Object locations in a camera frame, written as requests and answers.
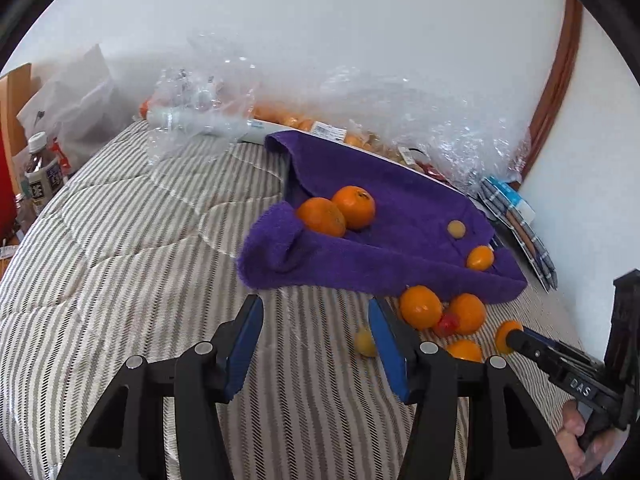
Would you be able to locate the orange at bed front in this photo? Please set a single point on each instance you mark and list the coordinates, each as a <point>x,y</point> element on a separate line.
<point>322,216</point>

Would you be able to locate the striped bed quilt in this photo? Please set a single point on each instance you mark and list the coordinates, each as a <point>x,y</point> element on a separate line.
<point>133,258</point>

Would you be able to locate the red cherry tomato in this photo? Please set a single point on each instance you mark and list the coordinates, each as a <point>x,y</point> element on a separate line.
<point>447,326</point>

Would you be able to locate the purple towel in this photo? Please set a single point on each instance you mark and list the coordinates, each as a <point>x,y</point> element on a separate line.
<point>407,243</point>

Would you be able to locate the large orange on bed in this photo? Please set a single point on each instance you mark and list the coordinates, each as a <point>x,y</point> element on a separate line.
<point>420,307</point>

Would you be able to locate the drink bottle with label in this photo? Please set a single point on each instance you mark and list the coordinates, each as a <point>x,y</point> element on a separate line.
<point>43,172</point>

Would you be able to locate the small green-brown fruit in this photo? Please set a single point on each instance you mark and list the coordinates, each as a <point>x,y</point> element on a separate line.
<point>364,343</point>

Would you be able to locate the white plastic bag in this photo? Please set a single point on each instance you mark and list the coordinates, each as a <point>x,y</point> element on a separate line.
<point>80,107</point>

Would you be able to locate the person's right hand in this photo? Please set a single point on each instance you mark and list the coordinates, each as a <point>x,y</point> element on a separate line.
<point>573,426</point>

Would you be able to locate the folded grey checked cloth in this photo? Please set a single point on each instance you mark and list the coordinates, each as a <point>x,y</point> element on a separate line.
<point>530,243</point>

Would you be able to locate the brown wooden door frame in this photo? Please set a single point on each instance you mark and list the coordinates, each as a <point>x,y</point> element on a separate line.
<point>560,75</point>

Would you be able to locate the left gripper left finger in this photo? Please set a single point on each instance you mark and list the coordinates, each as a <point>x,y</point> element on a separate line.
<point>123,437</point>

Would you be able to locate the brownish yellow round fruit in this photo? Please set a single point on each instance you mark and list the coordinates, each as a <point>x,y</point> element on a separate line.
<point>456,229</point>

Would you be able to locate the bagged oranges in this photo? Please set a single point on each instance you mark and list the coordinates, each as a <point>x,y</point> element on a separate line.
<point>173,127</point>

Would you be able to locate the blue tissue pack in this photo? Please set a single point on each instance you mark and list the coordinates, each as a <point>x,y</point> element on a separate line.
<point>514,198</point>

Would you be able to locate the clear plastic bags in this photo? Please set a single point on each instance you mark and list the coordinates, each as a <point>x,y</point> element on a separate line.
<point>464,139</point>

